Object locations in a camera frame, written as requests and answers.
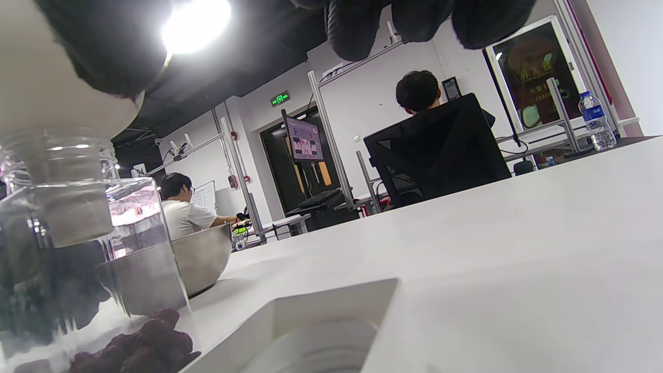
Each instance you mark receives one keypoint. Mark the person's right hand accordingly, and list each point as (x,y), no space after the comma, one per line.
(114,52)

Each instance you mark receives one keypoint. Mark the beige funnel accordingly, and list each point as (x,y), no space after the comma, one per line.
(31,93)

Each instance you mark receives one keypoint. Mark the clear square coffee jar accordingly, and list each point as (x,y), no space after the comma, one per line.
(145,233)

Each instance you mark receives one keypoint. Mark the stainless steel bowl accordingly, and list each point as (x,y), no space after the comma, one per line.
(207,259)

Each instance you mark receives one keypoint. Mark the white square jar lid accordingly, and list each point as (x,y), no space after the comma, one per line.
(331,311)

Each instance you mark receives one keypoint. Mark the bright ceiling lamp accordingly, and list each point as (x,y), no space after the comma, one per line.
(197,23)

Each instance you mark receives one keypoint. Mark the green exit sign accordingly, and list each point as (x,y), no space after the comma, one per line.
(280,99)

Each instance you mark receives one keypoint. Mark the dark double door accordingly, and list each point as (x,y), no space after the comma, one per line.
(274,166)

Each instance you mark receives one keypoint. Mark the black computer monitor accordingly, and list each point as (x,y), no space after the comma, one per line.
(304,139)

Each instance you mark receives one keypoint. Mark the black computer stand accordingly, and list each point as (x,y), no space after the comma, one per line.
(331,220)

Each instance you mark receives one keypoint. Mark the black office chair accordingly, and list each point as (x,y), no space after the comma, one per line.
(440,155)

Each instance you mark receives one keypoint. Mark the white framed poster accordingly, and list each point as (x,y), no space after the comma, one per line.
(538,72)

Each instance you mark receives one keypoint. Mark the clear water bottle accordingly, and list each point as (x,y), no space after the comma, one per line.
(598,124)

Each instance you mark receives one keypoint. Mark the brown side table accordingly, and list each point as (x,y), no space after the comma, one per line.
(629,141)

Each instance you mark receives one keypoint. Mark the silver aluminium frame post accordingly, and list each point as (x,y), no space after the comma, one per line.
(330,140)
(563,116)
(241,176)

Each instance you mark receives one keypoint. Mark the black wall tablet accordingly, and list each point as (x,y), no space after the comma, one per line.
(451,89)

